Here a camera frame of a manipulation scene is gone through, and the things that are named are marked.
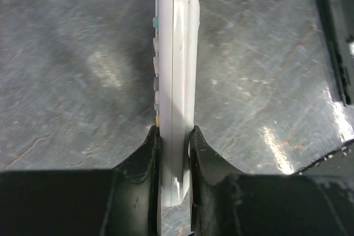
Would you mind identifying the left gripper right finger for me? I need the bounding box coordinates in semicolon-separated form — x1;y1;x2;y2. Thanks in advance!
190;126;242;235

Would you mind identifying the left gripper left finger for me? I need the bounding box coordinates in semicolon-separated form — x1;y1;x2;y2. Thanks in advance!
113;126;161;235

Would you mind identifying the white remote control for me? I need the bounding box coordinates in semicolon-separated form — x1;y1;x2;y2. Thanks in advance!
153;0;200;207

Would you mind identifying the black remote control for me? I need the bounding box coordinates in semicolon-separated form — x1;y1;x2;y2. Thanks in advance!
316;0;353;105

